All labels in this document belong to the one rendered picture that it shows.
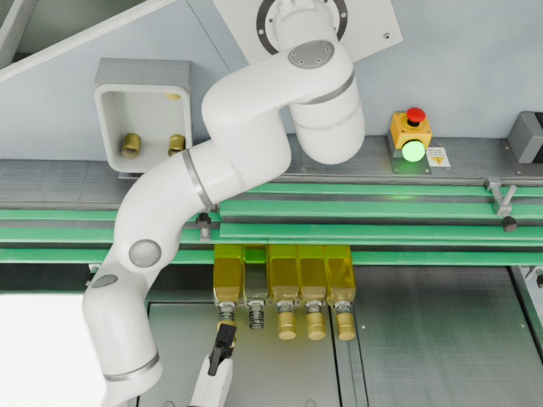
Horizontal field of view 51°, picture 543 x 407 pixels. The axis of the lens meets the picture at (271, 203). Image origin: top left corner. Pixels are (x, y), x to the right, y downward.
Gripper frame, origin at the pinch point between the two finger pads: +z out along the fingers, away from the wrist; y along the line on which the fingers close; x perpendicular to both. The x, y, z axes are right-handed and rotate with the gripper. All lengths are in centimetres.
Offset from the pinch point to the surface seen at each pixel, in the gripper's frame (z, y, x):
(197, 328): 7.4, -12.5, 8.4
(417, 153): 40, 20, -29
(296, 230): 24.6, 6.4, -8.2
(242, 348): 5.3, -12.5, -2.3
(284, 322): 5.4, 1.9, -10.0
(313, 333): 4.9, 1.4, -15.9
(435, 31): 50, 42, -26
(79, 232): 13.7, 4.3, 35.2
